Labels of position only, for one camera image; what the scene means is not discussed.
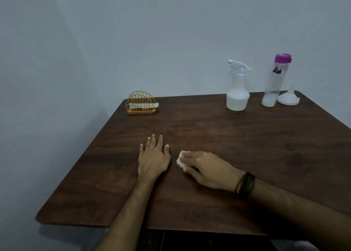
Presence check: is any white translucent spray bottle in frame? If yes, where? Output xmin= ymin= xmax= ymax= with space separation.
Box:
xmin=226 ymin=73 xmax=250 ymax=111

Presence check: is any black cord wristband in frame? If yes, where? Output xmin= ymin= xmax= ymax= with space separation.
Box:
xmin=234 ymin=172 xmax=256 ymax=201

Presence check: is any clear water bottle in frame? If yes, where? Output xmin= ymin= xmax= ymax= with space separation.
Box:
xmin=261 ymin=61 xmax=290 ymax=108

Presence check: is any person's left hand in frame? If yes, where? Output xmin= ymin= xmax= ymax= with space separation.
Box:
xmin=137 ymin=134 xmax=171 ymax=182

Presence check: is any person's right hand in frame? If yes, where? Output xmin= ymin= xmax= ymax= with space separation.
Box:
xmin=180 ymin=151 xmax=245 ymax=193

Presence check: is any person's left forearm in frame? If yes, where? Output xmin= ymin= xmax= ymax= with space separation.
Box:
xmin=96 ymin=176 xmax=157 ymax=251

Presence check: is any purple bottle cap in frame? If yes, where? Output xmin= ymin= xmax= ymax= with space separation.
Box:
xmin=274 ymin=53 xmax=292 ymax=64

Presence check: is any person's right forearm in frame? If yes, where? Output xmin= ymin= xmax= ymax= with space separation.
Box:
xmin=250 ymin=178 xmax=351 ymax=251

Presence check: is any white spray trigger head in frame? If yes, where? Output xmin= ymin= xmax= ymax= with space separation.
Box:
xmin=227 ymin=59 xmax=253 ymax=77

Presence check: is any white plastic funnel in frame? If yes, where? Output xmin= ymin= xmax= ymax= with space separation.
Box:
xmin=277 ymin=85 xmax=301 ymax=106

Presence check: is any gold wire napkin holder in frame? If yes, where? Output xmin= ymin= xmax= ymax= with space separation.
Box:
xmin=126 ymin=91 xmax=159 ymax=116

